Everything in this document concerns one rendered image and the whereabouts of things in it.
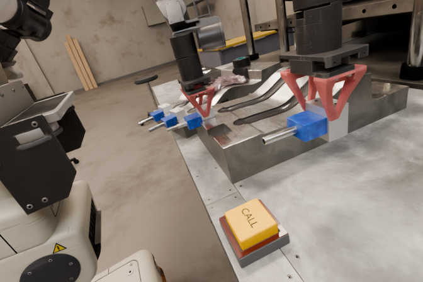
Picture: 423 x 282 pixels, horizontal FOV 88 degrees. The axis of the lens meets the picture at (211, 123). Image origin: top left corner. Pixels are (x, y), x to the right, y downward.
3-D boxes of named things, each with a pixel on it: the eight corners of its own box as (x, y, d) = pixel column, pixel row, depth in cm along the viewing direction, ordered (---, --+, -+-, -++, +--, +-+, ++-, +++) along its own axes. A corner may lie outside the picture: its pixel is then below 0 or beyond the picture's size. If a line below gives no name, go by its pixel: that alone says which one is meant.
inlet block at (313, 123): (274, 164, 31) (270, 131, 29) (257, 149, 36) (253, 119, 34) (347, 135, 34) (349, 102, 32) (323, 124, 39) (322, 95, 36)
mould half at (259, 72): (186, 138, 71) (176, 107, 67) (157, 123, 92) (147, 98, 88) (283, 87, 95) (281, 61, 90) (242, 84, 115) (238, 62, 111)
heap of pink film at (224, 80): (204, 107, 77) (199, 85, 74) (181, 101, 91) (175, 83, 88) (255, 83, 89) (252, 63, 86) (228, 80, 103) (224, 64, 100)
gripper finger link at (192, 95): (212, 107, 62) (204, 75, 58) (221, 114, 55) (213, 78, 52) (189, 116, 60) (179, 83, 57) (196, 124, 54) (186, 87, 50)
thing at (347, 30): (331, 65, 112) (330, 29, 105) (296, 62, 136) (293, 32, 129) (403, 39, 122) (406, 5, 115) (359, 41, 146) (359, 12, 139)
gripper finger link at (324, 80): (326, 105, 37) (325, 48, 34) (366, 117, 31) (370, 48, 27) (292, 118, 36) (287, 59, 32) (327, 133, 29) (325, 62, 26)
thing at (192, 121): (171, 142, 57) (164, 124, 55) (168, 135, 61) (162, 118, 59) (217, 125, 60) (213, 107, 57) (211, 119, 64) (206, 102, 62)
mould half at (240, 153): (232, 184, 46) (218, 128, 41) (199, 138, 69) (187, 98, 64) (406, 107, 57) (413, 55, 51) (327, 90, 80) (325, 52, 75)
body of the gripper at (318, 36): (311, 56, 37) (309, 7, 34) (370, 58, 27) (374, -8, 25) (277, 66, 35) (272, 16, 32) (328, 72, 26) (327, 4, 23)
